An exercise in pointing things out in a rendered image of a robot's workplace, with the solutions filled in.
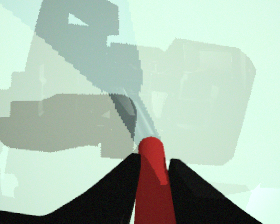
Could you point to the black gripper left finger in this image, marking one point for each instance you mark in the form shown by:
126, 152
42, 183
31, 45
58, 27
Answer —
109, 201

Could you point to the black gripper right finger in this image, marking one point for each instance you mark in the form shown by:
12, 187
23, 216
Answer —
198, 202

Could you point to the red peg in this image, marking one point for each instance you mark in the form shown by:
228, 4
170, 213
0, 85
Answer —
153, 198

